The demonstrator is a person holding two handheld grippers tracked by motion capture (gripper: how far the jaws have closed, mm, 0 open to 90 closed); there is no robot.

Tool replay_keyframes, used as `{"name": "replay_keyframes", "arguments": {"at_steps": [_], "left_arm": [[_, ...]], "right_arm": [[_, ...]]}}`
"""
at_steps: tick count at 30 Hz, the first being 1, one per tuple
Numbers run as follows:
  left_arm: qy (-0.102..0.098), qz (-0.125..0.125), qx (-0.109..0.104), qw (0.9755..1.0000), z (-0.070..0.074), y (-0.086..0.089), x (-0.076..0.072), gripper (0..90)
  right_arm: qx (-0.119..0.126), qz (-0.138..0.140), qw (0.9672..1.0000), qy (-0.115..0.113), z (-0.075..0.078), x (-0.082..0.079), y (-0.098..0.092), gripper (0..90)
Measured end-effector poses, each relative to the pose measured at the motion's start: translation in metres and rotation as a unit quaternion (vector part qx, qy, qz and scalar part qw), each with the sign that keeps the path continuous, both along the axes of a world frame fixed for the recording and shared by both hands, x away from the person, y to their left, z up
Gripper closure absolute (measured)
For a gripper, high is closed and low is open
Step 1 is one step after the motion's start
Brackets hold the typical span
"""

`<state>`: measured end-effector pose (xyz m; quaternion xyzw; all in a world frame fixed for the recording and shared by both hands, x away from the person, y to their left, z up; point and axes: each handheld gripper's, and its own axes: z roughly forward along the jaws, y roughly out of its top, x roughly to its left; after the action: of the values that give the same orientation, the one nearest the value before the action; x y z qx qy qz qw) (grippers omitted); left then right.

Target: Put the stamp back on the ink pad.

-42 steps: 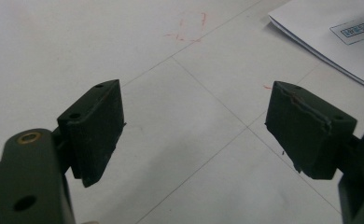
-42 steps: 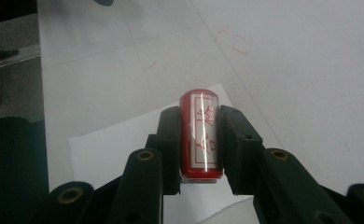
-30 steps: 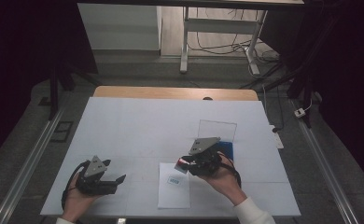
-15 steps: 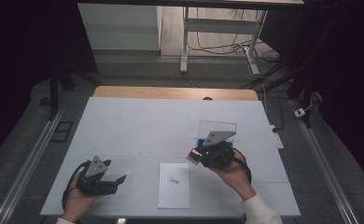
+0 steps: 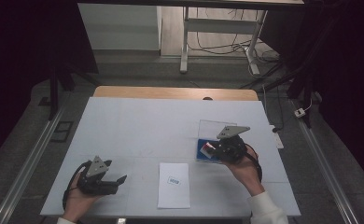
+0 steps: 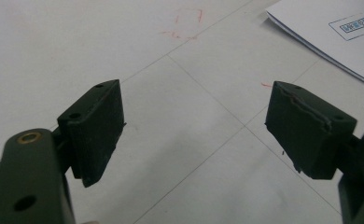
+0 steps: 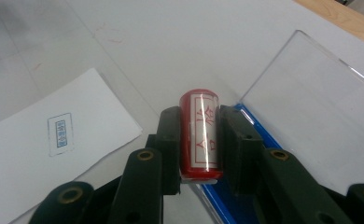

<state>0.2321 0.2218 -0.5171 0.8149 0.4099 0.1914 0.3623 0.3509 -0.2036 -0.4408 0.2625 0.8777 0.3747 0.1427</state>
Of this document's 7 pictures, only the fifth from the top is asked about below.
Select clear plastic box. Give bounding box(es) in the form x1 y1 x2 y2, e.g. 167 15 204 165
196 119 238 165

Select white cabinet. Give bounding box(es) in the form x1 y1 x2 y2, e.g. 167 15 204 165
77 3 162 51

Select dark floor socket plate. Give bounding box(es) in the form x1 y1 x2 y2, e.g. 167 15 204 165
49 120 75 144

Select white desk frame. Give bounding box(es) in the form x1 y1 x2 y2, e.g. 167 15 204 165
179 6 269 76

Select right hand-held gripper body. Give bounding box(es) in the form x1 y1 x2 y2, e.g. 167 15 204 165
215 125 251 164

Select person's right hand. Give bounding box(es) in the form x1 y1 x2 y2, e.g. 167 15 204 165
224 145 266 198

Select black metal stand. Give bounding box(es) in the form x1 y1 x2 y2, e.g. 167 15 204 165
48 63 61 121

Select large white table cover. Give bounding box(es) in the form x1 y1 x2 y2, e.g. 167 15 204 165
39 96 302 217

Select black curtain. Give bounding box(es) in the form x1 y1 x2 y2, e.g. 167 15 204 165
0 0 100 171
259 0 364 194

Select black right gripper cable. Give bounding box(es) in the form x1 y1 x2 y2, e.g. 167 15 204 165
244 143 264 185

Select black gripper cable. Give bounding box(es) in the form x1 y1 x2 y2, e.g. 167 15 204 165
244 143 264 185
62 159 92 213

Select aluminium floor rail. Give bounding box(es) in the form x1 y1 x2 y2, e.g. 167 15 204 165
0 104 66 224
289 98 360 224

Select tangle of black floor cables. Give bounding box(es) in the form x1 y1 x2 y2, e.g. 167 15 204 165
188 7 285 90

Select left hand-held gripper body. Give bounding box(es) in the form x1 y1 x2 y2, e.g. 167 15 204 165
76 155 119 197

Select person's left hand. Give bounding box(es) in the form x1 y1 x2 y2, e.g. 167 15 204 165
62 176 104 223

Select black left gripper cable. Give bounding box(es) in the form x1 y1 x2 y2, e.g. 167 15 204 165
62 159 92 213

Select white paper sheet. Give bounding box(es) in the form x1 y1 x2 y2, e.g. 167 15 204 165
157 161 191 210

